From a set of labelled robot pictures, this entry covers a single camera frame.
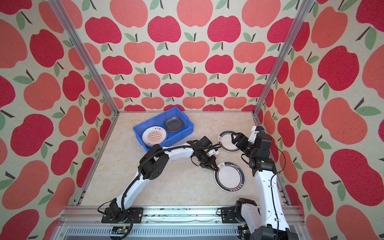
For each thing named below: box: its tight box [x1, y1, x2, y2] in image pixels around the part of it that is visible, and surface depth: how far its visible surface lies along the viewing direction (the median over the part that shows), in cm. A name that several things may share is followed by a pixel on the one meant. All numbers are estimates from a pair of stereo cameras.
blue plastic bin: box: [132, 106, 195, 152], surface depth 109 cm
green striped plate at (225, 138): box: [217, 130, 240, 153], surface depth 106 cm
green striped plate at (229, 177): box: [214, 161, 245, 193], surface depth 88 cm
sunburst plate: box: [142, 126, 168, 147], surface depth 106 cm
